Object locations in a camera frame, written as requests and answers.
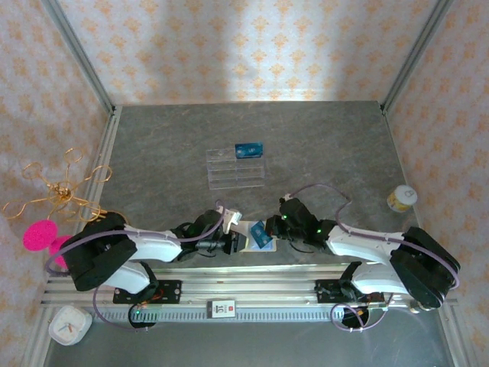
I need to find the gold wire stand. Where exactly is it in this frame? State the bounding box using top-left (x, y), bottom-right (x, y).
top-left (2, 147), bottom-right (114, 226)

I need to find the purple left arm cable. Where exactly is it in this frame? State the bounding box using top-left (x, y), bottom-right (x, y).
top-left (45, 198), bottom-right (227, 333)

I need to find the yellow white jar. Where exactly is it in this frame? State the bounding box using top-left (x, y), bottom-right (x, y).
top-left (387, 184), bottom-right (418, 213)

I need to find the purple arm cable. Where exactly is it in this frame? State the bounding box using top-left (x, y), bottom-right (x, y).
top-left (45, 198), bottom-right (227, 333)
top-left (282, 183), bottom-right (461, 333)

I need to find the grey slotted cable duct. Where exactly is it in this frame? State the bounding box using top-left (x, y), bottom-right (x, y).
top-left (93, 305), bottom-right (368, 323)

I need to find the beige leather card holder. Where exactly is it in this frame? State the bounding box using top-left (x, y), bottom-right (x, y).
top-left (237, 220), bottom-right (277, 254)

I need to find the blue VIP credit card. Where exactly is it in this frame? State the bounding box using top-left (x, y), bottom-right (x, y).
top-left (235, 142), bottom-right (264, 160)
top-left (250, 220), bottom-right (274, 249)

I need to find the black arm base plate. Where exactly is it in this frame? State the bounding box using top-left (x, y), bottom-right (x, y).
top-left (315, 278), bottom-right (383, 306)
top-left (113, 280), bottom-right (183, 306)

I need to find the aluminium frame rail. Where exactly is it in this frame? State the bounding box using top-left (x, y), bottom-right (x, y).
top-left (381, 109), bottom-right (478, 367)
top-left (21, 106), bottom-right (124, 367)

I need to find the clear acrylic tiered card stand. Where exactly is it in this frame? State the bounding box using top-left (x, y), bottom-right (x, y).
top-left (205, 147), bottom-right (267, 191)

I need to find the aluminium frame post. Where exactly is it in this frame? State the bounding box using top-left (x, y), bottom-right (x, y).
top-left (380, 0), bottom-right (455, 115)
top-left (40, 0), bottom-right (117, 112)

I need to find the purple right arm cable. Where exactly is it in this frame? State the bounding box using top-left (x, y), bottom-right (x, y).
top-left (282, 183), bottom-right (461, 333)

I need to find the white square alarm clock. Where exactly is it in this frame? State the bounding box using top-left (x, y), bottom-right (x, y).
top-left (48, 304), bottom-right (93, 347)

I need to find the white number tag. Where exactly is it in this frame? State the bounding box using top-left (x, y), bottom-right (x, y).
top-left (207, 299), bottom-right (237, 319)

